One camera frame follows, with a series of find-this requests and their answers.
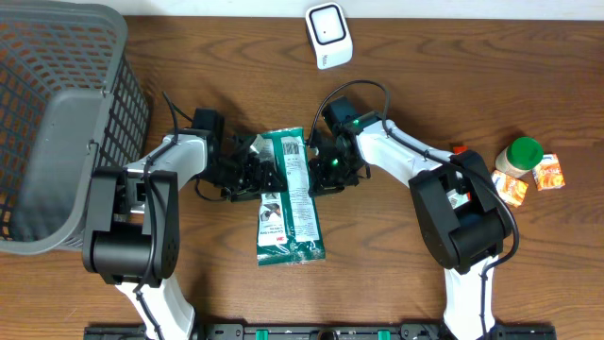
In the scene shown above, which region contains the white cube barcode scanner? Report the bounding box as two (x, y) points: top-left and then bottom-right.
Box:
(305, 2), (354, 70)

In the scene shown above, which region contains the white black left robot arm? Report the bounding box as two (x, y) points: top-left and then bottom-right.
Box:
(82, 109), (288, 339)

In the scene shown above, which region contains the black mounting rail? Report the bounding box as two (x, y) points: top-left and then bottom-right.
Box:
(83, 322), (558, 340)

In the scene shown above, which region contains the green lid cream jar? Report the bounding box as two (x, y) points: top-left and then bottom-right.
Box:
(495, 137), (544, 179)

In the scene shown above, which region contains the red snack stick packet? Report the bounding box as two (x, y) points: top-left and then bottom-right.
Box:
(452, 145), (468, 155)

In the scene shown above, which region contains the green white 3M package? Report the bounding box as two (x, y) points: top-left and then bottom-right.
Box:
(252, 127), (326, 266)

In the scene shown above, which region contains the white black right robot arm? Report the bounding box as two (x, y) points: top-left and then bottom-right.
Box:
(308, 96), (518, 339)

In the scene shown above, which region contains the grey plastic mesh basket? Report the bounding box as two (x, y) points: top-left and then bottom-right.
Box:
(1, 1), (150, 255)

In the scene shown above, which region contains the orange small box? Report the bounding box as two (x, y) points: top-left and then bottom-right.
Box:
(532, 154), (565, 191)
(492, 170), (529, 207)

